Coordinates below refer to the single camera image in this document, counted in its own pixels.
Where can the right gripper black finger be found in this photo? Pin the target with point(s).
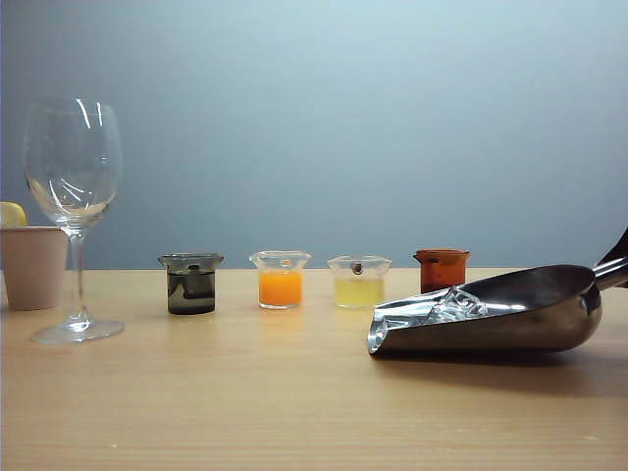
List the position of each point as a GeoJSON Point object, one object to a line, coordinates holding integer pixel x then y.
{"type": "Point", "coordinates": [617, 251]}

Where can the stainless steel ice scoop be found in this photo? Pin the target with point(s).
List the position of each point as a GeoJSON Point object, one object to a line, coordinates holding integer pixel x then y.
{"type": "Point", "coordinates": [515, 331]}

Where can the clear ice cubes heap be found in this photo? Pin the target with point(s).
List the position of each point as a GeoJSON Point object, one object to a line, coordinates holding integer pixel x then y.
{"type": "Point", "coordinates": [461, 304]}

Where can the amber glass beaker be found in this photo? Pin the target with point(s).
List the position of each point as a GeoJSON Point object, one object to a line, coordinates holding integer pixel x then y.
{"type": "Point", "coordinates": [441, 272]}

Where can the clear beaker pale yellow liquid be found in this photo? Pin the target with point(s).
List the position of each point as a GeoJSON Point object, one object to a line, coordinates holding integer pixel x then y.
{"type": "Point", "coordinates": [358, 292]}

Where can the clear beaker orange juice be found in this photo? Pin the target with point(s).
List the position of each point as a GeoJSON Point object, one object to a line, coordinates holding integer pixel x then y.
{"type": "Point", "coordinates": [279, 289]}

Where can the smoked grey glass beaker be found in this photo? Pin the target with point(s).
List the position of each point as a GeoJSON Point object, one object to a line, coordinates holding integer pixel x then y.
{"type": "Point", "coordinates": [191, 294]}

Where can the clear wine glass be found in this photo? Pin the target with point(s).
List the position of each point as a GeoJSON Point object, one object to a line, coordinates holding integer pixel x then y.
{"type": "Point", "coordinates": [73, 147]}

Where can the beige paper cup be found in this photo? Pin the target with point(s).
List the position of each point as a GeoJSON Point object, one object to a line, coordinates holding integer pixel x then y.
{"type": "Point", "coordinates": [29, 270]}

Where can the yellow lemon slice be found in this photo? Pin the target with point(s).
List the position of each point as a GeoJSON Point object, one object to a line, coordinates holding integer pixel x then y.
{"type": "Point", "coordinates": [10, 216]}

